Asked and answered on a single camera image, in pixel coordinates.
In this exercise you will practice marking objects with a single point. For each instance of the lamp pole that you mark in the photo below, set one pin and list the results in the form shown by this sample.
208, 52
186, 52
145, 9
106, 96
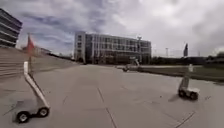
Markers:
139, 50

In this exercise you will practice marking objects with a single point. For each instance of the small robot with pale mast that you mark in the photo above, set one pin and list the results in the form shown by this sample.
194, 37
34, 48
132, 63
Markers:
128, 68

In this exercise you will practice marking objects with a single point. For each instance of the wide concrete steps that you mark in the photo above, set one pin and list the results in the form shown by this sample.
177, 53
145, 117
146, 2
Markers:
13, 65

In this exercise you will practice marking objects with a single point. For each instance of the dark building with horizontal bands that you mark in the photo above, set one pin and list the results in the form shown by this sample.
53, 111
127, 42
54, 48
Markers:
8, 30

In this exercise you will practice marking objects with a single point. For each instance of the grass strip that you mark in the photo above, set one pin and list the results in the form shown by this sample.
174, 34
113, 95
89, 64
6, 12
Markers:
200, 72

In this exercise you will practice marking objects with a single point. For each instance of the grey concrete paved plaza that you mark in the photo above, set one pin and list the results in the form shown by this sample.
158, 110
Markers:
110, 96

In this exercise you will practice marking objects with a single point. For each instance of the large white and glass building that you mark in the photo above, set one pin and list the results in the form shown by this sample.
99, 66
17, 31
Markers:
110, 48

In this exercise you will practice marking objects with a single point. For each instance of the small robot with dark flag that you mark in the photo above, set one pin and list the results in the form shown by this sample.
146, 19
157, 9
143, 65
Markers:
188, 92

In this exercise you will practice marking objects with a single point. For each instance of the row of trees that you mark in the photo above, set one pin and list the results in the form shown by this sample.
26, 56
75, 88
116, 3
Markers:
186, 60

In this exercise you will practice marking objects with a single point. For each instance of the small robot with red flag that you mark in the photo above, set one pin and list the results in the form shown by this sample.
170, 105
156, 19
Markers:
42, 111

